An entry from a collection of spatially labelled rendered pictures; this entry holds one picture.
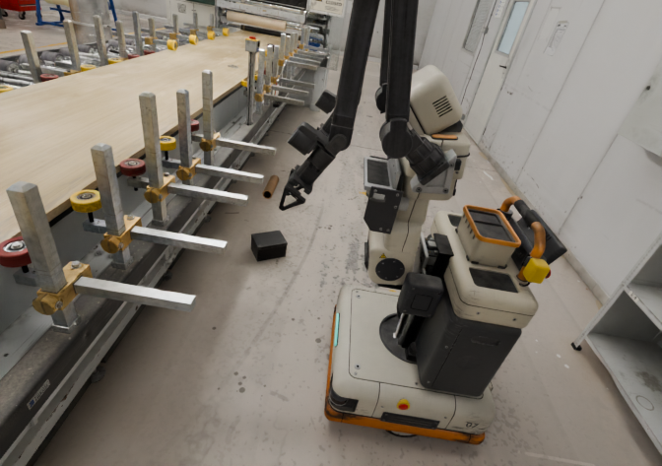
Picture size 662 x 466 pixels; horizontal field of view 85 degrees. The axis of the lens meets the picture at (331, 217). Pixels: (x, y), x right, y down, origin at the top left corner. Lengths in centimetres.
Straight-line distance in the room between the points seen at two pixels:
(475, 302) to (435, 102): 62
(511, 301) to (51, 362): 125
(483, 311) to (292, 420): 92
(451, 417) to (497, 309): 55
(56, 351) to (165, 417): 75
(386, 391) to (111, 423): 107
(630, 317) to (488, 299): 148
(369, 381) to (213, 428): 65
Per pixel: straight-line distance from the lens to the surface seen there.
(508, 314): 131
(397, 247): 126
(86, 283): 108
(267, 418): 173
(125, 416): 180
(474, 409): 166
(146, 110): 129
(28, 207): 93
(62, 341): 114
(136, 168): 143
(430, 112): 107
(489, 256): 135
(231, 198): 135
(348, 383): 152
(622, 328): 269
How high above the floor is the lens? 152
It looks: 32 degrees down
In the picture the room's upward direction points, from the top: 11 degrees clockwise
